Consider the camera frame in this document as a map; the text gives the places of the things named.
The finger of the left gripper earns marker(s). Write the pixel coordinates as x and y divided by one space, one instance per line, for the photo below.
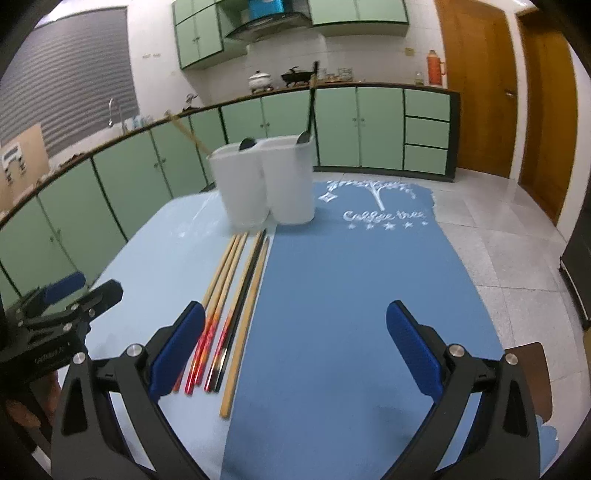
86 308
62 283

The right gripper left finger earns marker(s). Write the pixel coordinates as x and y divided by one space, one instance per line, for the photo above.
87 440

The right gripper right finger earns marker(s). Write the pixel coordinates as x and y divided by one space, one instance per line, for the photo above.
503 440

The black plastic spoon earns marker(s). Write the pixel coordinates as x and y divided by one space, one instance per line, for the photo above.
247 143

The black chopstick gold band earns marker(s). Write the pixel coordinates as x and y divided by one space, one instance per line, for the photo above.
313 88

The green lower kitchen cabinets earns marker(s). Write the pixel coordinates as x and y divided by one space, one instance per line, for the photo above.
83 213

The green kitchen cabinets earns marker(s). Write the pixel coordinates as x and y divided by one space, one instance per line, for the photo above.
83 213
208 33

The green upper kitchen cabinets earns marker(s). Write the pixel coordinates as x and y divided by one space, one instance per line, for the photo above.
208 33

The person's left hand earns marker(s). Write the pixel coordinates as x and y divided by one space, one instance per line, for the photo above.
37 403

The light blue table mat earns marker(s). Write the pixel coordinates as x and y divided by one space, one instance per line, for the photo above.
168 263

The wooden chair seat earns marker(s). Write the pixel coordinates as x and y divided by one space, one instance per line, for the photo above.
532 358

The cardboard box with scale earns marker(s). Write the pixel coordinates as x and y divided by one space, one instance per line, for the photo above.
24 162

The chrome sink faucet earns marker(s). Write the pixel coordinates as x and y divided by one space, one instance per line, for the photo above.
114 110

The dark blue table mat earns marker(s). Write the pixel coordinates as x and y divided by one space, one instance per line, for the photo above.
323 392

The black oven cabinet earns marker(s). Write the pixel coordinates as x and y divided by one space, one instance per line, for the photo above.
576 261

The white double utensil holder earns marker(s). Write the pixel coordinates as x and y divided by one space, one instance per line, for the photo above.
271 179

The silver kettle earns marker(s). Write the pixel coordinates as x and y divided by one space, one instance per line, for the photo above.
192 101

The grey window blind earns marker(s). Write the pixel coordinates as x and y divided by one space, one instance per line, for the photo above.
63 76

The white enamel pot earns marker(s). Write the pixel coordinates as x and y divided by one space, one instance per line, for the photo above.
260 82

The black wok with lid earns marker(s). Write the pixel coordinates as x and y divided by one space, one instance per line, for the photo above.
295 77

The black range hood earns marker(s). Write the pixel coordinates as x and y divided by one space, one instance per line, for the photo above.
261 28

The blue box on hood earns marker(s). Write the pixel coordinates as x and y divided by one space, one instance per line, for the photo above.
262 8

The right wooden door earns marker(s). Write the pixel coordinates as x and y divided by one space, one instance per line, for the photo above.
552 112

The wooden door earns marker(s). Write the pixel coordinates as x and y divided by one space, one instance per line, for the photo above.
552 112
481 67

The orange thermos flask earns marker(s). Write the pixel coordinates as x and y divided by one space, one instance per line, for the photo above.
436 69

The left wooden door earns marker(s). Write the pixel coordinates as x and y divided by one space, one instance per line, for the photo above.
481 67

